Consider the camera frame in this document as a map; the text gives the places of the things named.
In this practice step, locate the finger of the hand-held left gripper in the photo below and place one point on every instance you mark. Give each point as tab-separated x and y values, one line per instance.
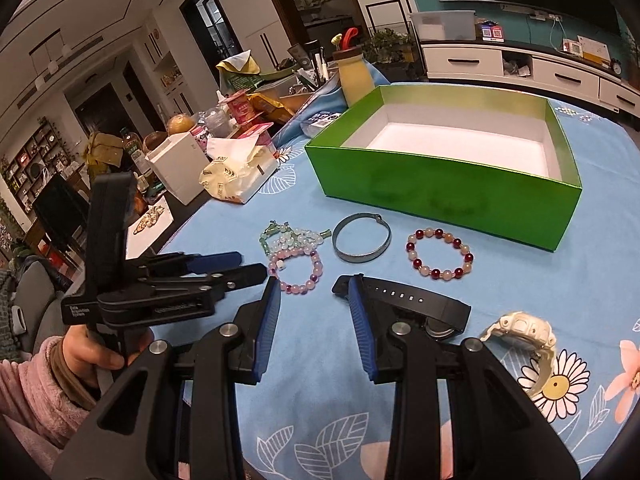
245	274
215	260

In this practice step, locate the white paper sheet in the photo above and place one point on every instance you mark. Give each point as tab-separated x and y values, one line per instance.
147	240

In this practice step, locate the person's left hand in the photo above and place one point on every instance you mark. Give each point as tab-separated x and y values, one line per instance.
82	355

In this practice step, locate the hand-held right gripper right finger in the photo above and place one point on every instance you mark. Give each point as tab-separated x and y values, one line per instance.
362	330

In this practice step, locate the wooden display shelf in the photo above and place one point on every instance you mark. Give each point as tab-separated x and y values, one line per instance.
30	165

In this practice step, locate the small black alarm clock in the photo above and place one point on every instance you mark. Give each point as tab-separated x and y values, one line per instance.
616	67

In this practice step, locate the potted green plant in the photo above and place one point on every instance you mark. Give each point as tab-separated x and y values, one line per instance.
387	45

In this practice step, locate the white television cabinet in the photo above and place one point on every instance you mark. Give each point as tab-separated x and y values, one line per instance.
550	72

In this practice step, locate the tissue pack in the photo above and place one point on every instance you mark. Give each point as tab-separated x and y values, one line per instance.
225	180

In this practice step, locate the person's left forearm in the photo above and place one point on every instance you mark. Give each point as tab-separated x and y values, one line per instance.
30	400

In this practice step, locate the pink yogurt cup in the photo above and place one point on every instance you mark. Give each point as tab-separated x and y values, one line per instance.
240	107

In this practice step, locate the pink lidded cup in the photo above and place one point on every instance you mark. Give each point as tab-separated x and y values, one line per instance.
257	132

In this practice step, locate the yellow cloth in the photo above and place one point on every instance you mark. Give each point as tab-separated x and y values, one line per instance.
240	62

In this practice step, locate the clear storage bin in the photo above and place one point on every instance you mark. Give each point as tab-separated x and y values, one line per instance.
442	25

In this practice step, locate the round yellow fruit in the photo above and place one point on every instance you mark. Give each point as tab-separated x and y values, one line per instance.
179	125

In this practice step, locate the white device box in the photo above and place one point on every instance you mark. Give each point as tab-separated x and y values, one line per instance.
594	49

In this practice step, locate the grey chair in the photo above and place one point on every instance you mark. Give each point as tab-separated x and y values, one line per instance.
40	305

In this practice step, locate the black wristwatch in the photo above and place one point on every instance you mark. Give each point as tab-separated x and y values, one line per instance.
425	302

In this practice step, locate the white carton box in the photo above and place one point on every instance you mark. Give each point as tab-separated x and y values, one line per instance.
177	170

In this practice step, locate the yellow bottle with brown lid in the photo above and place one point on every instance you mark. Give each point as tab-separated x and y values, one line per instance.
352	80

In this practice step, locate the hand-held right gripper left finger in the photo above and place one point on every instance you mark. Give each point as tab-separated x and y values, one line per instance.
265	330

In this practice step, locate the yellow snack bag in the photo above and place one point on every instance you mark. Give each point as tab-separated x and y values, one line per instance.
272	107

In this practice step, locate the black framed glass door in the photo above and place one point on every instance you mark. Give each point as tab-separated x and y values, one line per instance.
207	22

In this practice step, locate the grey metal bangle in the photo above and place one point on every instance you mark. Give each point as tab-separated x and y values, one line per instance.
357	260

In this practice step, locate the green capped oil bottle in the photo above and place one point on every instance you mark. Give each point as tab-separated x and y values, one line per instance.
134	155

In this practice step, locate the blue code stand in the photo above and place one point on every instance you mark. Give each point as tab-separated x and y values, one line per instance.
484	31

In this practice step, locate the red code stand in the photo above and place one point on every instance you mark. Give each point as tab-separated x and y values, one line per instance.
498	32

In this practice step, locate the blue floral tablecloth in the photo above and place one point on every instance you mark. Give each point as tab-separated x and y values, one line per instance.
310	370

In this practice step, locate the green cardboard box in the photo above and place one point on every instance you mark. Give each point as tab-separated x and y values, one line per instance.
440	190

